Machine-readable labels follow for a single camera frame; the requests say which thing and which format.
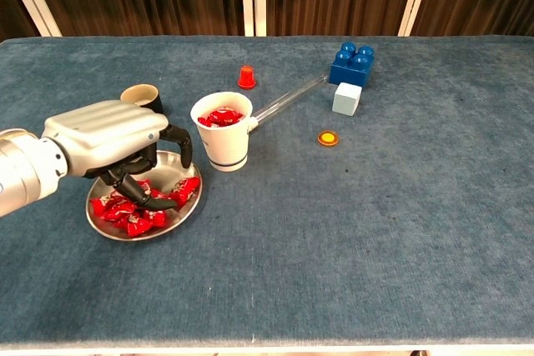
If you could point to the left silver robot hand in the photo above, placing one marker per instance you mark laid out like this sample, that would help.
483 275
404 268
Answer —
108 135

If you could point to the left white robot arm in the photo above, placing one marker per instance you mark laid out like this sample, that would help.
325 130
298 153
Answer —
21 168

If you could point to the small black paper cup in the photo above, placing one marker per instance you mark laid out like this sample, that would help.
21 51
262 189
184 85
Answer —
139 92

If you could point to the white paper cup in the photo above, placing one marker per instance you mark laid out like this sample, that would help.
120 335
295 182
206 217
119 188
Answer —
227 147

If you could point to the red small cone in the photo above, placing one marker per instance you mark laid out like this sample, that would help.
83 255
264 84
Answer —
247 78

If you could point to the round steel plate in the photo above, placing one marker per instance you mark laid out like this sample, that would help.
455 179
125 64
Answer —
183 214

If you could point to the clear glass test tube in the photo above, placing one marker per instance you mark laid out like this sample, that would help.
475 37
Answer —
292 95

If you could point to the orange round disc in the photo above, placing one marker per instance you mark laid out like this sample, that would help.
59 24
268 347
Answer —
328 138

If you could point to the light blue cube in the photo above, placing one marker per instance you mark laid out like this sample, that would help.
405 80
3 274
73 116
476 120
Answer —
346 99

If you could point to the dark blue building block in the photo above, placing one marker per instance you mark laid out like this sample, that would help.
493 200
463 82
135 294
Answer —
350 72

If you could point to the blue table cloth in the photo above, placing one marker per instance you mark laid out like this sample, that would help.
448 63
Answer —
375 227

